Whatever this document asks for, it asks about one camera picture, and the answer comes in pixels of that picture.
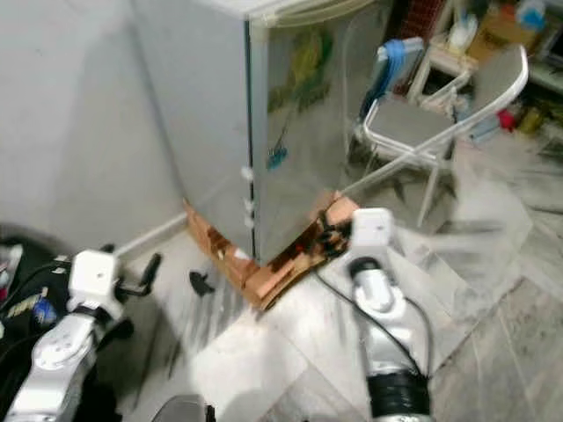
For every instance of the blue cloth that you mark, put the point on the blue cloth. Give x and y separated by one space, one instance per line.
391 66

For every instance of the folded grey metal chair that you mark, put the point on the folded grey metal chair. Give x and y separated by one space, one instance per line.
497 83

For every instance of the grey folding chair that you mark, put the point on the grey folding chair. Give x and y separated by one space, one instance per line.
400 127

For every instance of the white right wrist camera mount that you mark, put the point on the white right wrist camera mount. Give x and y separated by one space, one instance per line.
373 230

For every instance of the silver fridge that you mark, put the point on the silver fridge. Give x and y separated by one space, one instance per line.
202 114

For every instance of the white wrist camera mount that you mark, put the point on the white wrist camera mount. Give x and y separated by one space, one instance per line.
373 230
94 281

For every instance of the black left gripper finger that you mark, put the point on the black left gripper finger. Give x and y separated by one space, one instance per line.
154 268
201 282

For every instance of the small red item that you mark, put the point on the small red item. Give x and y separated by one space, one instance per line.
507 120

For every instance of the brown cardboard box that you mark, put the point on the brown cardboard box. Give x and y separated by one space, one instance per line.
497 33

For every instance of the black office chair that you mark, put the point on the black office chair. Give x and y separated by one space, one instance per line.
22 294

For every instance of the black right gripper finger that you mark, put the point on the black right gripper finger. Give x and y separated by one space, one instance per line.
323 230

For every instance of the orange brick stack base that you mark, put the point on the orange brick stack base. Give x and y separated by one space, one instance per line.
273 280

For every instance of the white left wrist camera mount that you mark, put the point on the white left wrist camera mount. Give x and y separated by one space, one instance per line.
94 281

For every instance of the grey robot left leg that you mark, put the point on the grey robot left leg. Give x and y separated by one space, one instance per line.
183 411

